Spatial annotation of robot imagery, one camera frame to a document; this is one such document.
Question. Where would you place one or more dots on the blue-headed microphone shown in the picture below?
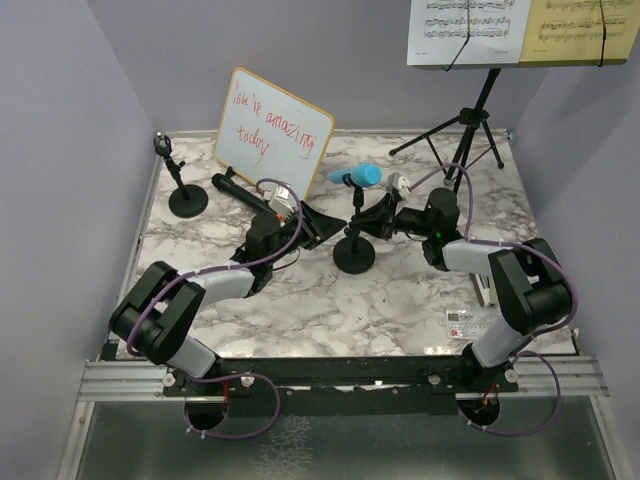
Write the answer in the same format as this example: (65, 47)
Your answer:
(363, 175)

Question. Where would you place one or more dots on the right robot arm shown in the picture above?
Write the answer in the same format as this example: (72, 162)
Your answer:
(534, 294)

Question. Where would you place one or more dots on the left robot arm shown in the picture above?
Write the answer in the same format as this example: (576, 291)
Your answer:
(156, 315)

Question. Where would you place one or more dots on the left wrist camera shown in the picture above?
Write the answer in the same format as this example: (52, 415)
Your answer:
(280, 201)

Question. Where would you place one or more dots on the yellow-framed whiteboard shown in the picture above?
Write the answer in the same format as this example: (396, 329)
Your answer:
(266, 131)

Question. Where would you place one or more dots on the yellow sheet music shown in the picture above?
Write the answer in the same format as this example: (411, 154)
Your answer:
(578, 33)

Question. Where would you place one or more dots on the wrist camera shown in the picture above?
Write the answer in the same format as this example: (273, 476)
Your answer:
(398, 186)
(280, 201)

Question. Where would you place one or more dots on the aluminium frame rail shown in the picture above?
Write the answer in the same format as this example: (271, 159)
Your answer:
(138, 381)

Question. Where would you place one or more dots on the black microphone orange tip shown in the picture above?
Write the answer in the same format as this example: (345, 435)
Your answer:
(226, 185)

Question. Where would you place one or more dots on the black mounting rail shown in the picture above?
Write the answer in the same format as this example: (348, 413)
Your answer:
(341, 386)

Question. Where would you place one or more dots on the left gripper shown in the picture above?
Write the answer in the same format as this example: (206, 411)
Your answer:
(318, 227)

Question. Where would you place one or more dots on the black microphone stand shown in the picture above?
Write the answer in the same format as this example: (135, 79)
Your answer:
(187, 200)
(354, 254)

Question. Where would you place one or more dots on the clear ruler set packet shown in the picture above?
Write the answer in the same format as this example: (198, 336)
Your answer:
(469, 324)

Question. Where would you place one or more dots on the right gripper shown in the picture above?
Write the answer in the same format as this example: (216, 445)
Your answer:
(377, 217)

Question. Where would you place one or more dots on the black tripod music stand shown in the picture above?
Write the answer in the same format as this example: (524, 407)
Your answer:
(472, 119)

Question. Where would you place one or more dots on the white sheet music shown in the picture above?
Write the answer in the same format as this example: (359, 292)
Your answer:
(451, 34)

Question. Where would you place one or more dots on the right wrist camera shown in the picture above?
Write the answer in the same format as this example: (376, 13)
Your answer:
(398, 186)

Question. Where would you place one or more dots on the grey stapler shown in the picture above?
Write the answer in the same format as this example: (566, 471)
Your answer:
(484, 289)

